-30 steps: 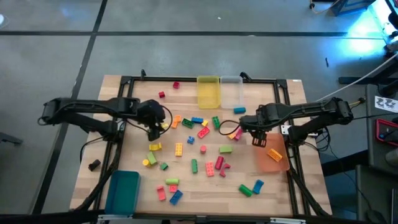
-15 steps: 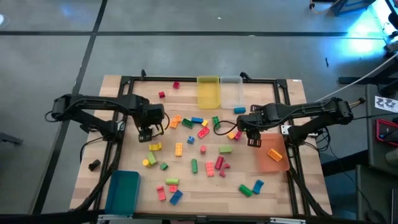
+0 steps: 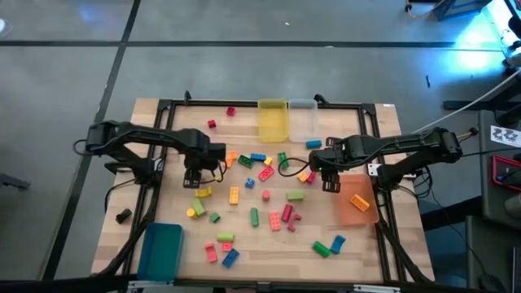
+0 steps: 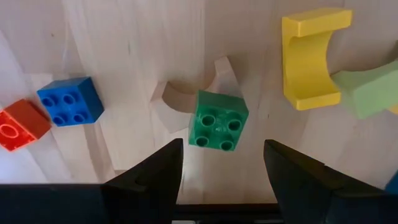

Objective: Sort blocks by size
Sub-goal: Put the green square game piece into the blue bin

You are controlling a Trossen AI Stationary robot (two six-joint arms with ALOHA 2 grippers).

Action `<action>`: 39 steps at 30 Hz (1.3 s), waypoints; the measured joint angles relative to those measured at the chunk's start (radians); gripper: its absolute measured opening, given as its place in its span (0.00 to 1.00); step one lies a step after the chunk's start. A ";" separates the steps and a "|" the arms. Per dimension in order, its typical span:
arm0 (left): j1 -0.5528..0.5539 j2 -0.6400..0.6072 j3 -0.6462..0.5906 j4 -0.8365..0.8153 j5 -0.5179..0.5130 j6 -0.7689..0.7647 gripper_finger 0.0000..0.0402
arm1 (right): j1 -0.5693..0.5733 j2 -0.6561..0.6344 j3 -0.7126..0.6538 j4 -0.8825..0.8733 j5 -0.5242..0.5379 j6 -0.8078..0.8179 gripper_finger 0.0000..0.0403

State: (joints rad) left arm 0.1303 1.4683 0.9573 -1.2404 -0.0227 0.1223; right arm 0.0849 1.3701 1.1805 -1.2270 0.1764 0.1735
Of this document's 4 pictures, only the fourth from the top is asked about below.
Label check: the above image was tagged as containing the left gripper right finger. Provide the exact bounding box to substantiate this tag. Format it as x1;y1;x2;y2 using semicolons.
263;139;386;224

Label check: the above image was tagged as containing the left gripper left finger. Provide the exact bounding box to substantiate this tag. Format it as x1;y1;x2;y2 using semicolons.
101;138;184;224

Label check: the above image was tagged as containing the natural wood arch block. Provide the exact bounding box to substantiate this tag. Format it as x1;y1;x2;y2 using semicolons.
150;55;245;134

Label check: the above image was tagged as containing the teal plastic bin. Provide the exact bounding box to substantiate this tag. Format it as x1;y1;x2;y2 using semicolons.
384;170;398;195

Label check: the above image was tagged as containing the green small studded brick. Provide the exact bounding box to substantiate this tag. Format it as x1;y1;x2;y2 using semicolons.
188;90;249;152

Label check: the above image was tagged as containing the light green arch block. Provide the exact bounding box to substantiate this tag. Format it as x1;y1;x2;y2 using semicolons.
331;58;398;120

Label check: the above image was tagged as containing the blue small studded brick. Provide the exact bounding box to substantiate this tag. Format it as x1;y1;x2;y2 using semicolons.
36;76;105;128

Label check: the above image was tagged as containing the yellow arch block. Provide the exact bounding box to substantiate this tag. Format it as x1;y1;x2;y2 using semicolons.
281;7;354;111

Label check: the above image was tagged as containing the red small studded brick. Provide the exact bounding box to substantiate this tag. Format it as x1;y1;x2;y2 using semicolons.
0;98;52;152

